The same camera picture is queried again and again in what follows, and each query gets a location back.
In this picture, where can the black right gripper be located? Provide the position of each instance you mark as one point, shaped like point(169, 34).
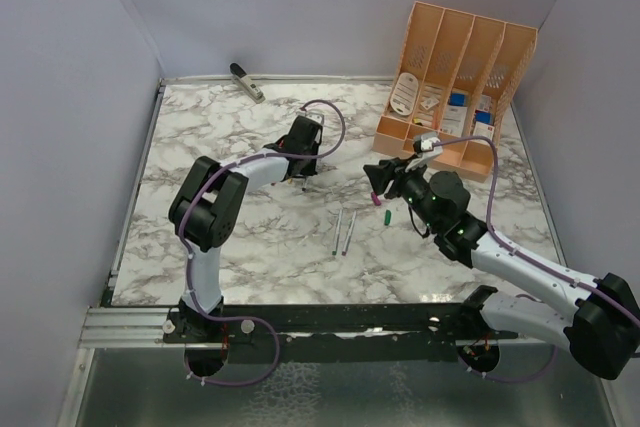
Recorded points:
point(391, 169)

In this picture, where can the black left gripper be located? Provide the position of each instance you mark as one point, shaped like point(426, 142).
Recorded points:
point(309, 169)

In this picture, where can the magenta-tipped white pen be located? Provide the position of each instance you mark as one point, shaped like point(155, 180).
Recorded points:
point(349, 234)

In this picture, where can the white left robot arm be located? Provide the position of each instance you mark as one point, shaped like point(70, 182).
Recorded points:
point(207, 205)

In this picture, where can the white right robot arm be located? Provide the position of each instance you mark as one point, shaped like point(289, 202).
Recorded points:
point(595, 319)

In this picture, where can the magenta pen cap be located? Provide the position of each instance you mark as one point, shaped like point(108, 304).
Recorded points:
point(375, 199)

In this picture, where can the green-tipped white pen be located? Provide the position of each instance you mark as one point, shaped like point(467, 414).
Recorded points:
point(337, 231)

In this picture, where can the white oval perforated plate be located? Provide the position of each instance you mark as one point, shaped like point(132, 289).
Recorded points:
point(404, 94)

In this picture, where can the white paper box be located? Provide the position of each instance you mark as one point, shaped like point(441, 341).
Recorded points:
point(453, 120)

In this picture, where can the grey black stapler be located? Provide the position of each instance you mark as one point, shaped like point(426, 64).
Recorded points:
point(246, 83)

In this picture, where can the blue white box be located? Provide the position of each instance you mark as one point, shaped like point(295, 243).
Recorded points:
point(458, 99)

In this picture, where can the orange desk organizer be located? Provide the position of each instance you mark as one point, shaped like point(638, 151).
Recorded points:
point(453, 51)

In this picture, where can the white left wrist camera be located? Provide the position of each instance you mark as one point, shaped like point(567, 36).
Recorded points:
point(311, 117)

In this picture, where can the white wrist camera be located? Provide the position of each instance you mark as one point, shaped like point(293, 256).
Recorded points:
point(311, 117)
point(426, 148)

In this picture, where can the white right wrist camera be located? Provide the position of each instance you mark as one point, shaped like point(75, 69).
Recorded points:
point(426, 148)

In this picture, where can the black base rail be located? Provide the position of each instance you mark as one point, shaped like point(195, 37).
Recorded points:
point(331, 333)

